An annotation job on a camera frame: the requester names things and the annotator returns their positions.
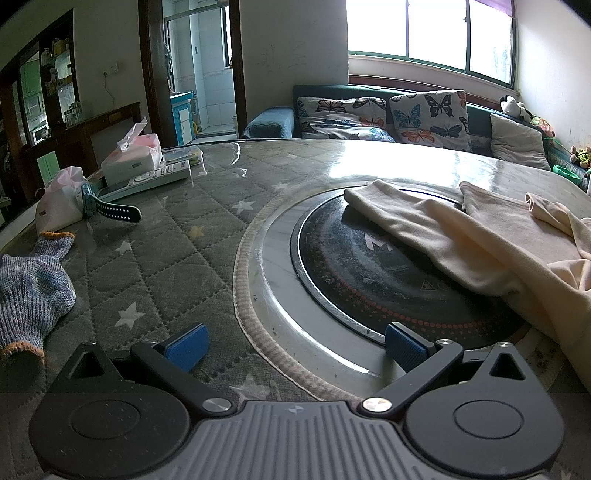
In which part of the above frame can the dark wooden door frame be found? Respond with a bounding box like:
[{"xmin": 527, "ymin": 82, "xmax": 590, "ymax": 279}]
[{"xmin": 137, "ymin": 0, "xmax": 246, "ymax": 149}]

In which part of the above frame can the green framed window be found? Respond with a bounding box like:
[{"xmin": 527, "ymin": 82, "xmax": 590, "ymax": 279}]
[{"xmin": 346, "ymin": 0, "xmax": 517, "ymax": 89}]

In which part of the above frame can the dark teal sofa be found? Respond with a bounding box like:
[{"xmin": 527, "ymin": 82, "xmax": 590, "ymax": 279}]
[{"xmin": 240, "ymin": 84, "xmax": 591, "ymax": 188}]

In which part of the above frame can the square butterfly print cushion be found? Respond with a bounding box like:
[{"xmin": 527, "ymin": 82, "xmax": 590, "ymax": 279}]
[{"xmin": 388, "ymin": 89, "xmax": 473, "ymax": 152}]

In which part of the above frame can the light blue bathroom cabinet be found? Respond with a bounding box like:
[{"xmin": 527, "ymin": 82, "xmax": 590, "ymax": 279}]
[{"xmin": 169, "ymin": 91, "xmax": 197, "ymax": 147}]

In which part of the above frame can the flat clear box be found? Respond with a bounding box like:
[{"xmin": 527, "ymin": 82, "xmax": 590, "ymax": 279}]
[{"xmin": 161, "ymin": 147, "xmax": 204, "ymax": 165}]

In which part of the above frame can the cream garment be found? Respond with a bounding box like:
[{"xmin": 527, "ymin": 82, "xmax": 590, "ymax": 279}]
[{"xmin": 344, "ymin": 179, "xmax": 591, "ymax": 365}]

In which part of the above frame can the round black induction cooktop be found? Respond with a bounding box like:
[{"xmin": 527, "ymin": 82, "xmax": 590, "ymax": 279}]
[{"xmin": 291, "ymin": 187, "xmax": 532, "ymax": 350}]

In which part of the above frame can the wristwatch with black strap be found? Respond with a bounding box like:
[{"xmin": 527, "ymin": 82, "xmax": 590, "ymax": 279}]
[{"xmin": 81, "ymin": 182, "xmax": 142, "ymax": 225}]

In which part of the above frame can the pink tissue pack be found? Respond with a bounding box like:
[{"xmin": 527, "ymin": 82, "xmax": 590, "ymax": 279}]
[{"xmin": 100, "ymin": 117, "xmax": 165, "ymax": 185}]

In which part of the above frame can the grey knit work glove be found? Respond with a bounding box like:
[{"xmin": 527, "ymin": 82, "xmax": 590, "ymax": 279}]
[{"xmin": 0, "ymin": 231, "xmax": 77, "ymax": 361}]

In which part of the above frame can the dark wooden cabinet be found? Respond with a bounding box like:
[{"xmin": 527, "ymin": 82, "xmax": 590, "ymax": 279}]
[{"xmin": 0, "ymin": 9, "xmax": 142, "ymax": 206}]

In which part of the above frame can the panda plush toy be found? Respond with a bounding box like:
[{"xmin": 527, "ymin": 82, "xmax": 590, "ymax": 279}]
[{"xmin": 501, "ymin": 95, "xmax": 534, "ymax": 123}]

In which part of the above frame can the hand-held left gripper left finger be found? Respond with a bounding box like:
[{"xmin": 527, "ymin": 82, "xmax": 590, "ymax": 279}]
[{"xmin": 48, "ymin": 322, "xmax": 236, "ymax": 414}]

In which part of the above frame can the grey cushion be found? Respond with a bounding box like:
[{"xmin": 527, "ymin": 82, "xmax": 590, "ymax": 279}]
[{"xmin": 489, "ymin": 113, "xmax": 553, "ymax": 172}]

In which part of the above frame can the pink plastic bag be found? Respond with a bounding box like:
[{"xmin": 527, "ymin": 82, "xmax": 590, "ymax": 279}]
[{"xmin": 36, "ymin": 166, "xmax": 93, "ymax": 234}]

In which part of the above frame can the pink green plush toy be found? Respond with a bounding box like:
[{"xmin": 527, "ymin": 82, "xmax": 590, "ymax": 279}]
[{"xmin": 531, "ymin": 115, "xmax": 556, "ymax": 139}]

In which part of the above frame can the white remote control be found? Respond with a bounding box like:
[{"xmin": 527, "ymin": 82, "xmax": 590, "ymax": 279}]
[{"xmin": 99, "ymin": 164, "xmax": 191, "ymax": 200}]

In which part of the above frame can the wide butterfly print cushion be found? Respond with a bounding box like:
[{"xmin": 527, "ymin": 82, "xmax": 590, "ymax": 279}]
[{"xmin": 295, "ymin": 96, "xmax": 398, "ymax": 143}]

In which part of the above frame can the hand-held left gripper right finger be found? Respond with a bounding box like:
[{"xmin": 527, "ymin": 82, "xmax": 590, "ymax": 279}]
[{"xmin": 360, "ymin": 322, "xmax": 541, "ymax": 412}]

